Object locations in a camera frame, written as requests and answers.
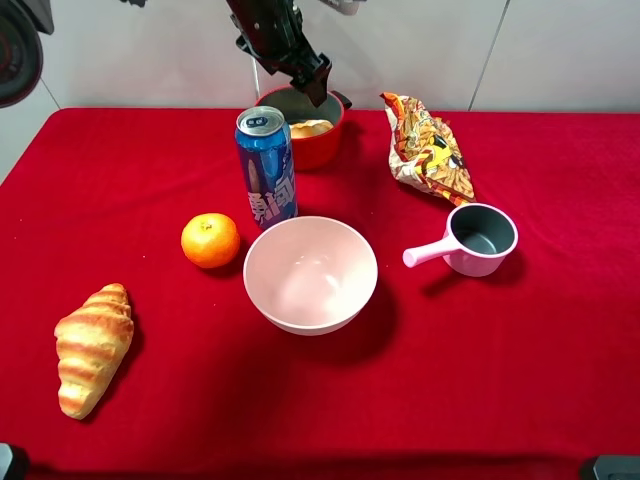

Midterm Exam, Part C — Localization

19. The blue beverage can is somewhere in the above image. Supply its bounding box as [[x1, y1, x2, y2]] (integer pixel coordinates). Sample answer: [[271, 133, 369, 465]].
[[235, 106, 298, 230]]

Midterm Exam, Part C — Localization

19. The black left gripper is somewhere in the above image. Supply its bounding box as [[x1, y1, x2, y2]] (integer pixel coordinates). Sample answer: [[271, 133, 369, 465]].
[[227, 0, 332, 107]]

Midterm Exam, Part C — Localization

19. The orange snack bag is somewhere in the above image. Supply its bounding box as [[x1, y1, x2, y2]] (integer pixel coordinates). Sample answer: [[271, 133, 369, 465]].
[[381, 92, 476, 206]]

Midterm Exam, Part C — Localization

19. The red pot with black handle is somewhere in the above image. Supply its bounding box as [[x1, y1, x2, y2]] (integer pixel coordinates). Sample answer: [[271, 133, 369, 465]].
[[255, 87, 352, 171]]

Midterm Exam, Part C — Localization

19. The large striped croissant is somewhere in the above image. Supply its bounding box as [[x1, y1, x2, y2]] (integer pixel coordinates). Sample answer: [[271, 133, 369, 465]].
[[54, 283, 134, 420]]

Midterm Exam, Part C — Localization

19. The pink bowl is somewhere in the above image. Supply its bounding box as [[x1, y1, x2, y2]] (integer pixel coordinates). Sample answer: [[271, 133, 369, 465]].
[[243, 216, 378, 336]]

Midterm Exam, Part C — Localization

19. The pink saucepan with handle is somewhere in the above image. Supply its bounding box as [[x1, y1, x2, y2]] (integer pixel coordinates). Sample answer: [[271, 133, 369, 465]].
[[402, 203, 519, 278]]

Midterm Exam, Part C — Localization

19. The orange mandarin fruit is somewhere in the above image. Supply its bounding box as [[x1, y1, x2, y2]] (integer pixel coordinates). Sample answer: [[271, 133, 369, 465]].
[[180, 213, 241, 269]]

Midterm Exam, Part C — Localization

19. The red tablecloth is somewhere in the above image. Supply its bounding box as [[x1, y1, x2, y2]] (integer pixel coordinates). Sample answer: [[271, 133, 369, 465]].
[[1, 108, 639, 479]]

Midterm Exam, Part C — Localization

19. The small round croissant bread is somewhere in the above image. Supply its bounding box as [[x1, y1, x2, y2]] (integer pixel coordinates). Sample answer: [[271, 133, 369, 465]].
[[289, 119, 333, 139]]

